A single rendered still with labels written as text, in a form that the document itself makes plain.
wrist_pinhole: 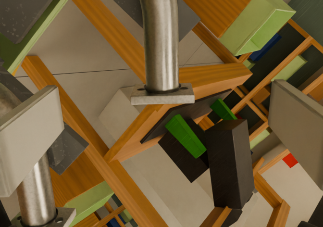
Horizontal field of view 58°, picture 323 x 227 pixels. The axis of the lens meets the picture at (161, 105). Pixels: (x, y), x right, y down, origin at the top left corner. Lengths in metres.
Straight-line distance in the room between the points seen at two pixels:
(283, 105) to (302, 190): 6.42
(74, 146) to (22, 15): 0.14
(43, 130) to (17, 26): 0.17
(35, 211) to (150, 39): 0.18
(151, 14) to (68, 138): 0.15
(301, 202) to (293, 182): 0.42
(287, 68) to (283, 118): 5.35
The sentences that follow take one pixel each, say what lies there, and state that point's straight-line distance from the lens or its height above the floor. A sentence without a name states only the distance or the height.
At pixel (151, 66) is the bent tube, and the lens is 0.25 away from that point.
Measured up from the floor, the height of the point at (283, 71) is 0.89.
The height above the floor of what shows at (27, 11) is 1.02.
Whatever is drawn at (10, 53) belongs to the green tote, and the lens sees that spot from 0.47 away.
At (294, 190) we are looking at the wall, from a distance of 6.61.
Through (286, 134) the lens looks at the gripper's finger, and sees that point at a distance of 0.17.
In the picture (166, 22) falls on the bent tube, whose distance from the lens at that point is 0.24.
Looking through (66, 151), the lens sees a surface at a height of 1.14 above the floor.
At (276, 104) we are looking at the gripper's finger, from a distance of 0.18.
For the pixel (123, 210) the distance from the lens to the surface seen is 6.15.
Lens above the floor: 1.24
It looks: 14 degrees down
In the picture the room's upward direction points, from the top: 139 degrees clockwise
